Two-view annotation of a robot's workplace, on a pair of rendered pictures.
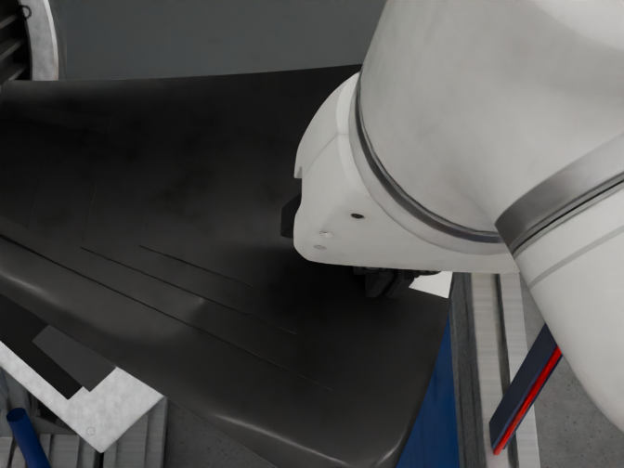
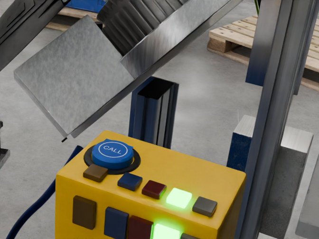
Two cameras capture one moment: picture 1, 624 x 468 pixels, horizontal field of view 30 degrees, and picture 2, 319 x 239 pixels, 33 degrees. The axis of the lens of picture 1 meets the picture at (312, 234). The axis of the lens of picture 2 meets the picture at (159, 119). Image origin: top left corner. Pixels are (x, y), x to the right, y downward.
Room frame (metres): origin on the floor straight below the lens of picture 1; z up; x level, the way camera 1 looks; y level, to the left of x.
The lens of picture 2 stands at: (0.86, -0.50, 1.36)
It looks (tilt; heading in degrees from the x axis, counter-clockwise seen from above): 28 degrees down; 118
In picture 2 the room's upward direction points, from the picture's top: 7 degrees clockwise
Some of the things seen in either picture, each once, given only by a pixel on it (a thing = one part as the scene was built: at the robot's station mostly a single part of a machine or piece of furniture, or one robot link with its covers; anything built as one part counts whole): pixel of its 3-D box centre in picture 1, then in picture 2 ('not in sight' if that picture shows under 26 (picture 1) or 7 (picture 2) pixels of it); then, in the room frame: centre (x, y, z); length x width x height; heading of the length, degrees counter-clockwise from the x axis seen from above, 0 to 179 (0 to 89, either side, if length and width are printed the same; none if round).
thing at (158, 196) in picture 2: not in sight; (154, 189); (0.67, -0.15, 1.08); 0.02 x 0.02 x 0.01; 9
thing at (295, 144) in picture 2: not in sight; (263, 177); (0.60, 0.46, 0.73); 0.15 x 0.09 x 0.22; 9
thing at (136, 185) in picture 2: not in sight; (129, 181); (0.65, -0.15, 1.08); 0.02 x 0.02 x 0.01; 9
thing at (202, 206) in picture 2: not in sight; (204, 206); (0.72, -0.14, 1.08); 0.02 x 0.02 x 0.01; 9
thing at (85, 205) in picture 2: not in sight; (84, 212); (0.62, -0.18, 1.04); 0.02 x 0.01 x 0.03; 9
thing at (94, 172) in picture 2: not in sight; (95, 172); (0.62, -0.16, 1.08); 0.02 x 0.02 x 0.01; 9
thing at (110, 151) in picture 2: not in sight; (112, 155); (0.61, -0.13, 1.08); 0.04 x 0.04 x 0.02
